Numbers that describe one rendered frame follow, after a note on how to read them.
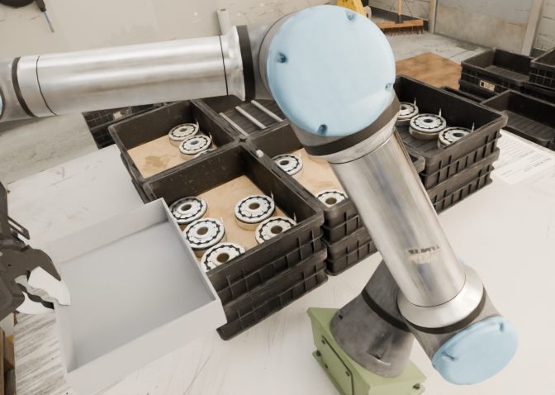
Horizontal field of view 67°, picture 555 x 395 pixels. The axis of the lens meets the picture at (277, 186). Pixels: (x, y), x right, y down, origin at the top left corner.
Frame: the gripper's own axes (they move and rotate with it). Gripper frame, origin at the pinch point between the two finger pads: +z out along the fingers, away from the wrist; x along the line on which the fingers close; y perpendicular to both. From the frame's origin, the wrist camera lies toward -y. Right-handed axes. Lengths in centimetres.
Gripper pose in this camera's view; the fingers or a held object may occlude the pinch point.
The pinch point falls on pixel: (59, 306)
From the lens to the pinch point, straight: 69.6
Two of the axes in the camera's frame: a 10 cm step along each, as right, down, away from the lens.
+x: -7.6, 6.3, -1.8
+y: -5.4, -4.6, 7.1
